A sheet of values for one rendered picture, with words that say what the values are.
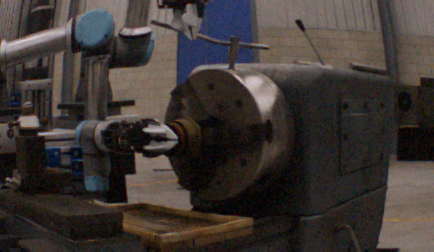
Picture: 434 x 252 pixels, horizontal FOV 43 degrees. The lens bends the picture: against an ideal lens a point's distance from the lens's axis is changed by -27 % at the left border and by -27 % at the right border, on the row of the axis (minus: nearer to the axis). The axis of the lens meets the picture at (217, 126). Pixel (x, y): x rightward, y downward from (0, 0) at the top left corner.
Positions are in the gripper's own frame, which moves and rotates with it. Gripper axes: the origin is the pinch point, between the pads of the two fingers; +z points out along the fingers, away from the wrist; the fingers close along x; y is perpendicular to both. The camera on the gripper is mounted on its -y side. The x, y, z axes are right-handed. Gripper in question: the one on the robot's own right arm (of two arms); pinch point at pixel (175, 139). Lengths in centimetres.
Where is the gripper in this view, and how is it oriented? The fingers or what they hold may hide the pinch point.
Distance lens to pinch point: 158.8
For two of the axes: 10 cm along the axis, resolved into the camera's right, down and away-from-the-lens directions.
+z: 7.5, 0.2, -6.6
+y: -6.6, 0.5, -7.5
